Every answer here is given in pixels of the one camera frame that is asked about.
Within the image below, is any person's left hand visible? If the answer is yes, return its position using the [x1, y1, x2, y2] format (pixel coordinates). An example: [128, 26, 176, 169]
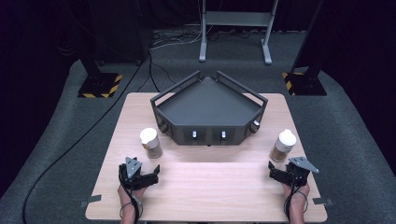
[117, 184, 148, 207]

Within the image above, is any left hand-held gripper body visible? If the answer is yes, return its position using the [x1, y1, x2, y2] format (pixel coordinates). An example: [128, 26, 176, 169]
[118, 156, 149, 191]

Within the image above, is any long black floor cable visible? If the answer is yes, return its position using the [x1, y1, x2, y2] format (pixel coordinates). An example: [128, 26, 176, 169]
[21, 50, 153, 224]

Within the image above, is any black stand with striped base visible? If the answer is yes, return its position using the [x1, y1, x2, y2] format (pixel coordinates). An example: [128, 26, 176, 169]
[77, 0, 124, 99]
[281, 0, 328, 97]

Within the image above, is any grey metal stand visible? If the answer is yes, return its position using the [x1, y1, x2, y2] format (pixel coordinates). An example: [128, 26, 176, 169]
[198, 0, 279, 66]

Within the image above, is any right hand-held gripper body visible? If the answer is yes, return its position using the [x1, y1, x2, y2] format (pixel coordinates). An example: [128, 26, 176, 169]
[285, 156, 320, 189]

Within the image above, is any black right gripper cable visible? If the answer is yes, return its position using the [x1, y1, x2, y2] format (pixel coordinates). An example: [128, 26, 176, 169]
[283, 183, 310, 222]

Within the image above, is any person's right hand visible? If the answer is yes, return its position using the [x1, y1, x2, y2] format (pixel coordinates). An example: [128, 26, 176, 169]
[281, 182, 311, 204]

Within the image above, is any glass spice jar white lid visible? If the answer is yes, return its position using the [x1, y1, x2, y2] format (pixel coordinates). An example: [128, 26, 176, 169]
[139, 127, 163, 160]
[269, 129, 298, 163]

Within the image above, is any grey table bracket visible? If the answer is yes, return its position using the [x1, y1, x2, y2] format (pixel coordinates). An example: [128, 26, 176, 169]
[311, 196, 334, 207]
[79, 194, 103, 209]

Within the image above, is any bundle of floor cables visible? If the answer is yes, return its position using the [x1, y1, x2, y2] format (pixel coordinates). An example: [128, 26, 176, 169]
[150, 27, 253, 50]

